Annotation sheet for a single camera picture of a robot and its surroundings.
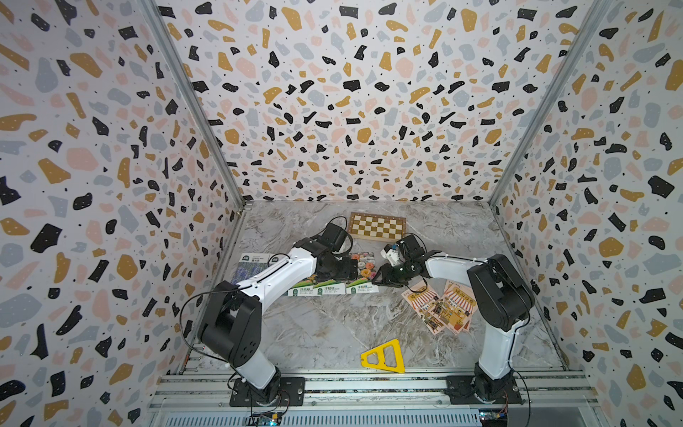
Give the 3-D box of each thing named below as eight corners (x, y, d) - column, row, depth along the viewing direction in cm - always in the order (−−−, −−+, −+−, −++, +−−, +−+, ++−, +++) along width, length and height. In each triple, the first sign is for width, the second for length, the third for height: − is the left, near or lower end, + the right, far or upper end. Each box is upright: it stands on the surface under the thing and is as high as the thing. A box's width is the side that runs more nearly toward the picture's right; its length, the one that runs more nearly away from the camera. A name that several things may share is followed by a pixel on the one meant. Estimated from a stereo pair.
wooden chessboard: (346, 239, 112) (346, 233, 109) (350, 217, 120) (350, 211, 117) (404, 245, 110) (405, 239, 107) (404, 222, 118) (406, 217, 115)
